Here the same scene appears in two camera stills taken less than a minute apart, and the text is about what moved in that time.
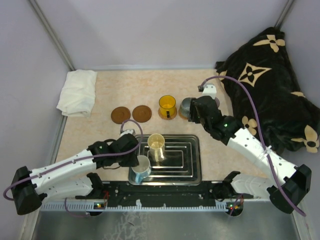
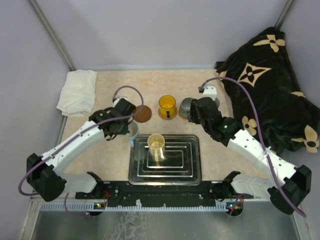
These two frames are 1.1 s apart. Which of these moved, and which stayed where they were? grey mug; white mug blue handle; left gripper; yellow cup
Moved: left gripper; white mug blue handle
Stayed: grey mug; yellow cup
